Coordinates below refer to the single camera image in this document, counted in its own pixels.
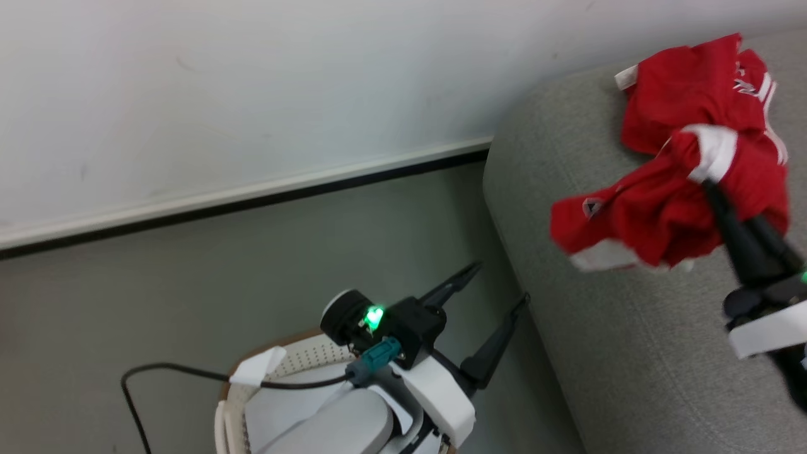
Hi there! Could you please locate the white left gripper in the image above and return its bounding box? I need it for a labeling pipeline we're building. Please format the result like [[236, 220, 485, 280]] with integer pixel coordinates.
[[376, 262, 531, 450]]

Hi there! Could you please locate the thin black cable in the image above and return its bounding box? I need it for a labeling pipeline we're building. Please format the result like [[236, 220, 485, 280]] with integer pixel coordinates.
[[120, 362, 357, 454]]

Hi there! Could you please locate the red and white garment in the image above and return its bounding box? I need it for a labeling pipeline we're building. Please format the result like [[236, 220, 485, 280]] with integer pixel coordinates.
[[549, 33, 791, 273]]

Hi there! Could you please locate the white perforated laundry basket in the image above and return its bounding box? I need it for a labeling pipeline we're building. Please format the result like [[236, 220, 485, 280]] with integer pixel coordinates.
[[214, 329, 363, 454]]

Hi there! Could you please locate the grey fabric sofa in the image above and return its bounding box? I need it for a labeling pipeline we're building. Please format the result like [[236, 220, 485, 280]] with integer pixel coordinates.
[[483, 26, 807, 454]]

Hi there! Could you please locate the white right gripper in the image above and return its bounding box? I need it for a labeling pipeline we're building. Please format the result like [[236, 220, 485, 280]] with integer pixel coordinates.
[[701, 180, 807, 414]]

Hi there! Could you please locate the white and black baseboard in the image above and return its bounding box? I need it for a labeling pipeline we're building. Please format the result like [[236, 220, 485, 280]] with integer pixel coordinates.
[[0, 135, 494, 260]]

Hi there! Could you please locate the white cable label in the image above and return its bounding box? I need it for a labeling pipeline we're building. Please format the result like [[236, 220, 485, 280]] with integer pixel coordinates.
[[229, 346, 288, 387]]

